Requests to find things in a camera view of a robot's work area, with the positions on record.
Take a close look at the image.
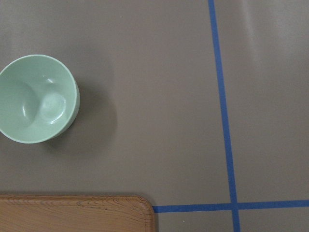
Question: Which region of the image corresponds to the wooden cutting board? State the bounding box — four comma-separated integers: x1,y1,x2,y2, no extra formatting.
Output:
0,195,156,232

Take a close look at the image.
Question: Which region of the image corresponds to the light green bowl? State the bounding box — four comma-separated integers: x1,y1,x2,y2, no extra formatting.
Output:
0,55,80,144

